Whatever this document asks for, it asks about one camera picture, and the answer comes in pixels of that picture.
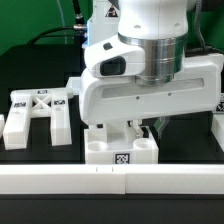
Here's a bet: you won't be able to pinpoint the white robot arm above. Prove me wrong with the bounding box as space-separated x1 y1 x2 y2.
79 0 224 125

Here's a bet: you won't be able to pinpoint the white chair back frame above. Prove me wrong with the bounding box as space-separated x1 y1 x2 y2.
3 88 74 150

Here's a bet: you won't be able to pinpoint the black cables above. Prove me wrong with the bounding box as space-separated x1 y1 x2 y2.
27 0 88 46

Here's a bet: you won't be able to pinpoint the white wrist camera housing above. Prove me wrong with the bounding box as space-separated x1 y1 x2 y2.
84 35 145 78

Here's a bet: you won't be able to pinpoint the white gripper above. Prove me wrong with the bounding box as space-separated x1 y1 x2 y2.
79 54 224 138

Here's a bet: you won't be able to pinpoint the white chair seat part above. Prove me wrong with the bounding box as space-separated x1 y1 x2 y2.
84 122 159 164

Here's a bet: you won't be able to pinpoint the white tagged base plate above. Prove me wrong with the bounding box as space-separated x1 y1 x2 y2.
66 77 81 95

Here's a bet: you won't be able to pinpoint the white front rail barrier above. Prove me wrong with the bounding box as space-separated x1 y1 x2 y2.
0 164 224 194

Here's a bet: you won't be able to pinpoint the white tagged right block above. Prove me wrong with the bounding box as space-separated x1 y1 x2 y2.
215 93 224 113

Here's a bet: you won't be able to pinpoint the white part left edge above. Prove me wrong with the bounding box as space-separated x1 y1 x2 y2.
0 114 5 136

